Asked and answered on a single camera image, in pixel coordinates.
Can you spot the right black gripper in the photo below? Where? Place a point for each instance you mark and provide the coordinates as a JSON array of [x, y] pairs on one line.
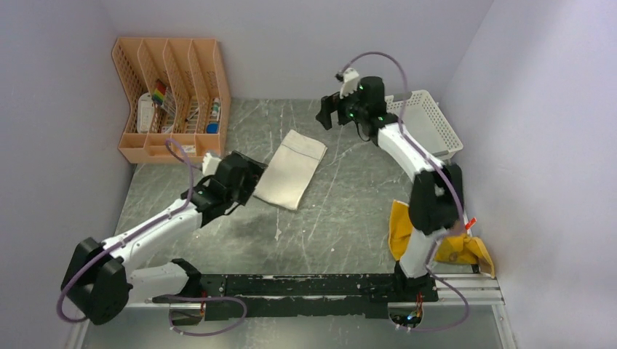
[[331, 104]]

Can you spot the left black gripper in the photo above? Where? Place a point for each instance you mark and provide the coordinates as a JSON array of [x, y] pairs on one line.
[[253, 171]]

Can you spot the cream white towel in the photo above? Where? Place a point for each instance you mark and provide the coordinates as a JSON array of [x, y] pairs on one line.
[[290, 171]]

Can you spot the yellow brown towel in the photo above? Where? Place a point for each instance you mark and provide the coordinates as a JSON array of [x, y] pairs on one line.
[[458, 248]]

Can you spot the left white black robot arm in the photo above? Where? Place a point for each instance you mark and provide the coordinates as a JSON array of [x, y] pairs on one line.
[[135, 255]]

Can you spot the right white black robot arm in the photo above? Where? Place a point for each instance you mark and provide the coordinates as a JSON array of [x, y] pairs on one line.
[[436, 201]]

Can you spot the blue capped white bottle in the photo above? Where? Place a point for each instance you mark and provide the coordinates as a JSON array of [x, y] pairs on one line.
[[214, 117]]

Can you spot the white plastic basket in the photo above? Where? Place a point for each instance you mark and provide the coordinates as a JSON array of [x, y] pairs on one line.
[[426, 122]]

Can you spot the orange plastic file organizer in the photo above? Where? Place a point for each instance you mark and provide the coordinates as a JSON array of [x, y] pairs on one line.
[[194, 73]]

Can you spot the rainbow coloured item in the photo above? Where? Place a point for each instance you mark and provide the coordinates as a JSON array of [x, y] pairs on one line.
[[159, 94]]

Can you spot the white remote control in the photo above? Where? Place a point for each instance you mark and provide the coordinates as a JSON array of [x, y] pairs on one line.
[[145, 112]]

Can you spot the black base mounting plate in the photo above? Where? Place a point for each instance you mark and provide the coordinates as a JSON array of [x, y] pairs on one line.
[[254, 295]]

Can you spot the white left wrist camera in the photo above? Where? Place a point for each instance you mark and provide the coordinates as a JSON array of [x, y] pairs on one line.
[[210, 164]]

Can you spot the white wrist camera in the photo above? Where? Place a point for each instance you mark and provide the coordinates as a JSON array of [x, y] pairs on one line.
[[349, 79], [210, 164]]

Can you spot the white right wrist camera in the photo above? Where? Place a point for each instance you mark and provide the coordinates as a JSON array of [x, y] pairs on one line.
[[349, 79]]

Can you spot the aluminium frame rail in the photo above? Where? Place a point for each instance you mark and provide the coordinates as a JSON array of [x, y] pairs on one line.
[[454, 289]]

